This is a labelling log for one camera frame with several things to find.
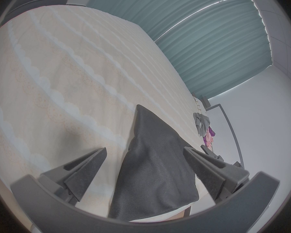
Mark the dark grey garment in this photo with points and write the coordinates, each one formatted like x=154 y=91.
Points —
x=155 y=166

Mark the purple garment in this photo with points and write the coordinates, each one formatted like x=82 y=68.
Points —
x=211 y=131

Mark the white printed pillow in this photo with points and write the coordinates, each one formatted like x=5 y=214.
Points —
x=198 y=105

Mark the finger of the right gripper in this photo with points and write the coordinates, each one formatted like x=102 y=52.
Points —
x=213 y=154

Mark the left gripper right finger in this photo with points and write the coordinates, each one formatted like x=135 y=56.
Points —
x=208 y=173

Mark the pile of clothes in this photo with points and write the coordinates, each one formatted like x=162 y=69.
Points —
x=201 y=124

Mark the blue-green curtain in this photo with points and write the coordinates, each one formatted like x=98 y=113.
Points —
x=220 y=57
x=148 y=8

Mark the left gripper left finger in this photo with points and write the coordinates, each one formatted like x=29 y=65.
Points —
x=87 y=171

